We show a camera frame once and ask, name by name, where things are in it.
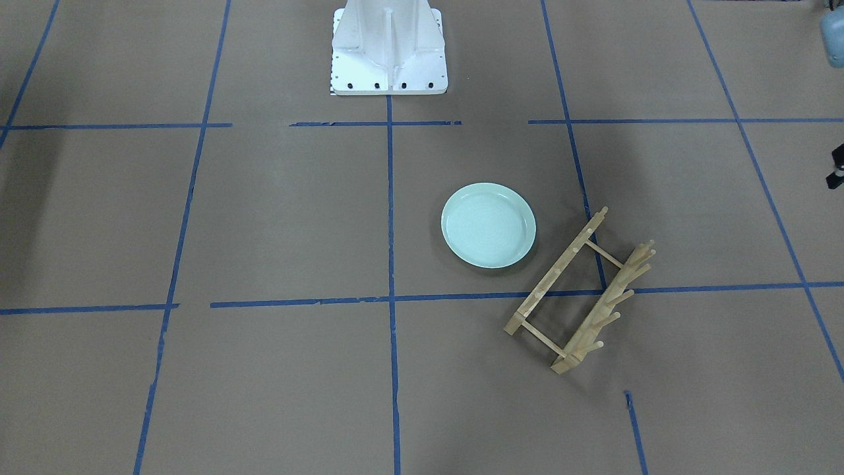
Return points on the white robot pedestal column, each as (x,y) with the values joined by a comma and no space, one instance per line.
(388,47)

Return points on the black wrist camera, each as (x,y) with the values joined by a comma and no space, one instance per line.
(835,179)

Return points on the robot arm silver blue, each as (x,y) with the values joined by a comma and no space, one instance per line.
(831,31)

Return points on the light green plate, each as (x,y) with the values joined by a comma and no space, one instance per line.
(488,225)

